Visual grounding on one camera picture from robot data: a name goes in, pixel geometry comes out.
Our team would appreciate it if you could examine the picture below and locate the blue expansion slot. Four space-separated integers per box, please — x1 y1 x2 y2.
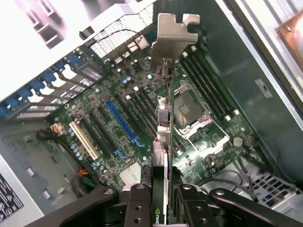
105 99 144 148

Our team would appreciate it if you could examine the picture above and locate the white expansion slot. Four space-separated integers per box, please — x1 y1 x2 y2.
69 121 100 160

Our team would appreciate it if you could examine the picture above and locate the perforated metal drive cage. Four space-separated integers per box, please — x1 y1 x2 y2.
201 162 303 214

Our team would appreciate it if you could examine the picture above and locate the grey plastic parts rack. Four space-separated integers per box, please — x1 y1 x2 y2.
22 0 69 51

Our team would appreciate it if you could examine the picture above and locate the CPU socket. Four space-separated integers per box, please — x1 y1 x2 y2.
174 79 212 126

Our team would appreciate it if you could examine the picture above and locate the yellow black power wire bundle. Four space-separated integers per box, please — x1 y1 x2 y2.
36 123 96 190

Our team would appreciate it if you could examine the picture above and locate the black chassis switch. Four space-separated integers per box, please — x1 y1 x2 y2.
80 25 96 40

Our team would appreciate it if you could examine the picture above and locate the black open PC case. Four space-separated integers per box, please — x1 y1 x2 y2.
0 0 303 227

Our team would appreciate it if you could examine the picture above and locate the green motherboard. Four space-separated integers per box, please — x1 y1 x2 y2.
51 44 261 190

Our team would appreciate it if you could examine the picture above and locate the metal socket cover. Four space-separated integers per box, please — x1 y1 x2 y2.
184 116 232 155

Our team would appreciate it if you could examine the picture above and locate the grey power supply unit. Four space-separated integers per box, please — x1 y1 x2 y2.
0 153 46 217

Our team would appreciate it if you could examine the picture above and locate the silver chipset heat sink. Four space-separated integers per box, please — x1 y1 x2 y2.
118 161 143 185

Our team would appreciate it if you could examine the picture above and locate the black RAM slot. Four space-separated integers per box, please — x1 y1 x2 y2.
187 51 235 117
182 53 231 120
191 47 240 114
179 58 225 122

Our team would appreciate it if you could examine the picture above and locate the grey wire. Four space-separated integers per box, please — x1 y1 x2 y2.
200 151 261 202

